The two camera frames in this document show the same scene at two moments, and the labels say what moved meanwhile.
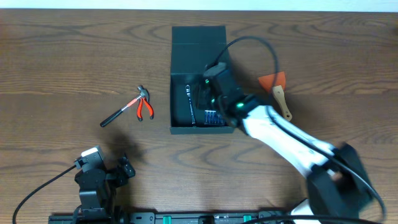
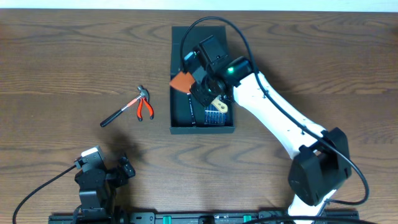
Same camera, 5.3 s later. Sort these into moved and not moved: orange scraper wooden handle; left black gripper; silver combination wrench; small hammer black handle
Moved: orange scraper wooden handle
Not moved: small hammer black handle; silver combination wrench; left black gripper
